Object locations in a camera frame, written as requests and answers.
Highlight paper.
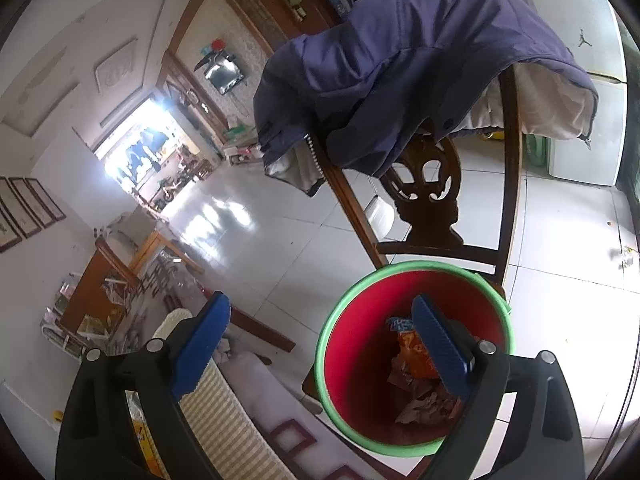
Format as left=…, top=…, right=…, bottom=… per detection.
left=395, top=392, right=463, bottom=426

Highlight white kids bicycle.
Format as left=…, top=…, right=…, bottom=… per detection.
left=152, top=177, right=193, bottom=208

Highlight blue jacket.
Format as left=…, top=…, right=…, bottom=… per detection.
left=252, top=0, right=599, bottom=197

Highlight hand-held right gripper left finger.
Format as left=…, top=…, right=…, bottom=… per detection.
left=54, top=291, right=232, bottom=480

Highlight orange snack bag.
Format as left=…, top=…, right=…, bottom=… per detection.
left=386, top=316, right=443, bottom=380

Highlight white plastic container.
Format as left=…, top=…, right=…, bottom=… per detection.
left=367, top=195, right=396, bottom=239

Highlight flattened yellow box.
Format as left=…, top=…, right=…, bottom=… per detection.
left=127, top=392, right=168, bottom=480

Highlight white metal rack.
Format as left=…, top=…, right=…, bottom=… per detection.
left=40, top=272, right=88, bottom=361

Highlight wooden television cabinet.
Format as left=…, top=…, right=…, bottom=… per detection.
left=220, top=120, right=266, bottom=166

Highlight grey patterned tablecloth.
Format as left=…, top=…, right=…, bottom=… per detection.
left=215, top=350, right=436, bottom=480

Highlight wall television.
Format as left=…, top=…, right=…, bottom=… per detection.
left=205, top=55, right=246, bottom=95

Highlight dark framed wall picture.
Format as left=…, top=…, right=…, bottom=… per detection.
left=0, top=179, right=43, bottom=239
left=10, top=178, right=56, bottom=229
left=27, top=177, right=67, bottom=222
left=0, top=200, right=23, bottom=254

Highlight yellow white striped mat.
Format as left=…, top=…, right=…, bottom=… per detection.
left=152, top=310, right=291, bottom=480

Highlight red green-rimmed bucket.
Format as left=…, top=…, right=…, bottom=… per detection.
left=316, top=261, right=515, bottom=457

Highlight hanging clothes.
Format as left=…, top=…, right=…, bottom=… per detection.
left=117, top=130, right=168, bottom=171

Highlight wooden dining chair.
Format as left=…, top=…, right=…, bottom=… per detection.
left=62, top=239, right=142, bottom=335

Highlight white refrigerator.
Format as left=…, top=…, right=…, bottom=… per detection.
left=517, top=0, right=631, bottom=188

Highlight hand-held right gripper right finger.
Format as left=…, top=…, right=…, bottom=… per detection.
left=411, top=294, right=587, bottom=480

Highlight carved wooden chair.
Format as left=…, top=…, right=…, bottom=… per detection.
left=301, top=67, right=523, bottom=403

